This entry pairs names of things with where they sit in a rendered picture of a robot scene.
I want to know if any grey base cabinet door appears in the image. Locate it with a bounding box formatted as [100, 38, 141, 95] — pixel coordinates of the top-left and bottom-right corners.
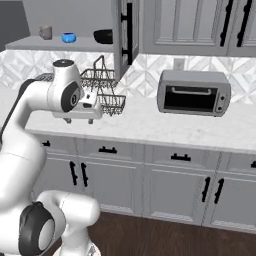
[203, 172, 256, 234]
[77, 159, 146, 217]
[32, 155, 80, 202]
[142, 165, 214, 226]

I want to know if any grey toaster oven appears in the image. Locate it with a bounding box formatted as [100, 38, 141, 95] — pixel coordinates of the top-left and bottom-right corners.
[156, 69, 232, 118]

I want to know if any grey mug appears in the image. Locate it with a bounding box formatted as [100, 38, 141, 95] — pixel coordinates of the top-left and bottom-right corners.
[38, 24, 54, 41]

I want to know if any blue bowl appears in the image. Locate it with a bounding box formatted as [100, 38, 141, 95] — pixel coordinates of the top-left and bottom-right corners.
[61, 31, 78, 44]

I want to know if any black open door handle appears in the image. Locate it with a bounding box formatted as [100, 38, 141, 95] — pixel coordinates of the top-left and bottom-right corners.
[120, 2, 134, 66]

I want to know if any grey drawer front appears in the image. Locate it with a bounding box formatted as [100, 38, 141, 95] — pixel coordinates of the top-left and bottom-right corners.
[32, 132, 80, 157]
[145, 144, 222, 171]
[219, 150, 256, 177]
[77, 137, 147, 163]

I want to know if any black wall cabinet handle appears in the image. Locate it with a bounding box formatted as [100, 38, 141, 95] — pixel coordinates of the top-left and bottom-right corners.
[236, 0, 254, 48]
[219, 0, 235, 48]

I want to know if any black bowl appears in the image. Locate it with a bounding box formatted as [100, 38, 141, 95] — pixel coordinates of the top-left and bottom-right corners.
[92, 28, 115, 45]

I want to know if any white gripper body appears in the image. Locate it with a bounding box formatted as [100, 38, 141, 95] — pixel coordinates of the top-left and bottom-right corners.
[52, 100, 104, 121]

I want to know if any open grey wall cabinet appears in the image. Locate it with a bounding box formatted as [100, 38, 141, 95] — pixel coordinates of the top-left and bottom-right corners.
[4, 0, 117, 52]

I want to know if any white wall outlet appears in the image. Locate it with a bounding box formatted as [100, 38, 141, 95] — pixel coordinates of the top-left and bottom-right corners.
[172, 57, 186, 71]

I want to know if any black wire dish rack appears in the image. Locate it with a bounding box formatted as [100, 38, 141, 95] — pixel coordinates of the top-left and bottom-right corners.
[79, 54, 127, 117]

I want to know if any black base cabinet handle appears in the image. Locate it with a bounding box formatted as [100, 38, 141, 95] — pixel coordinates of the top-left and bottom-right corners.
[80, 162, 90, 188]
[213, 178, 225, 205]
[201, 176, 212, 204]
[68, 160, 79, 187]

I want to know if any grey open cabinet door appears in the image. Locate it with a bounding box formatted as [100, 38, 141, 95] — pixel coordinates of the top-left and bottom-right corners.
[112, 0, 141, 82]

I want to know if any wide grey wall cabinet door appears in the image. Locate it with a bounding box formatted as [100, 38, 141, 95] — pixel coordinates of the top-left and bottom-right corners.
[142, 0, 232, 57]

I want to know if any narrow grey wall cabinet door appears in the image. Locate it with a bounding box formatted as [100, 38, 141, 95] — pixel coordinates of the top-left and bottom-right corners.
[228, 0, 256, 58]

